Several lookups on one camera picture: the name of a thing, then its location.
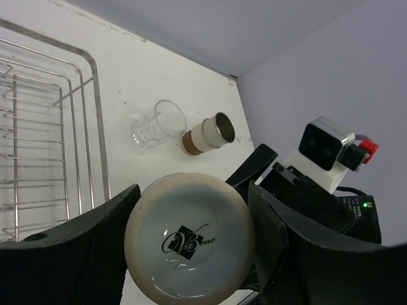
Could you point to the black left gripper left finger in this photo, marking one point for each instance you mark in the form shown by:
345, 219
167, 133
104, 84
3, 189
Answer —
81, 261

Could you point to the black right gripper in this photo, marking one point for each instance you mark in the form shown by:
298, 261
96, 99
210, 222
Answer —
355, 215

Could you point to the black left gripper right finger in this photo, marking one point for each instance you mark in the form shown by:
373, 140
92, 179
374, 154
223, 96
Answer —
299, 261

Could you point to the white brown banded cup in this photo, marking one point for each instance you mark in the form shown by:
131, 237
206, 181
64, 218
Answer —
212, 133

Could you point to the clear faceted glass tumbler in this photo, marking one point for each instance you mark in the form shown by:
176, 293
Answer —
164, 121

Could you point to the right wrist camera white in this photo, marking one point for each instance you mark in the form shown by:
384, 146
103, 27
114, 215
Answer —
328, 150

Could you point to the metal wire dish rack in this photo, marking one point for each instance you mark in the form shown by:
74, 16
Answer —
53, 149

